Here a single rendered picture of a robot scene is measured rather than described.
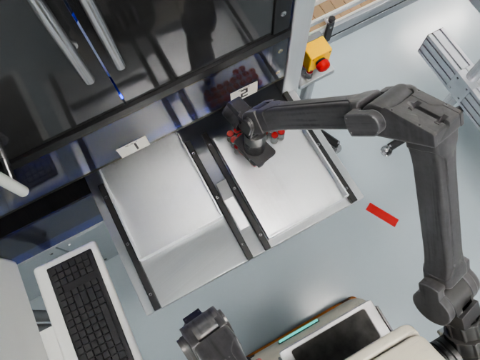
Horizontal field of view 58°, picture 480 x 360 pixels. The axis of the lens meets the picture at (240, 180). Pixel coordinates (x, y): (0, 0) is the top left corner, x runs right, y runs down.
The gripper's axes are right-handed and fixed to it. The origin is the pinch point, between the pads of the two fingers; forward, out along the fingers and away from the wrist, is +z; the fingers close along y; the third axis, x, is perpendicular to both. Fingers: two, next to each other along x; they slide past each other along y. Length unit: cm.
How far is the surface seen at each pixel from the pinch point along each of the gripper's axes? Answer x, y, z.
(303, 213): 0.4, -20.8, 4.4
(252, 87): -11.5, 12.8, -10.6
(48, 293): 69, 15, 13
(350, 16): -56, 14, -2
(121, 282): 64, 24, 93
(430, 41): -100, -3, 38
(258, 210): 8.9, -11.2, 4.4
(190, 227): 26.6, -1.3, 4.5
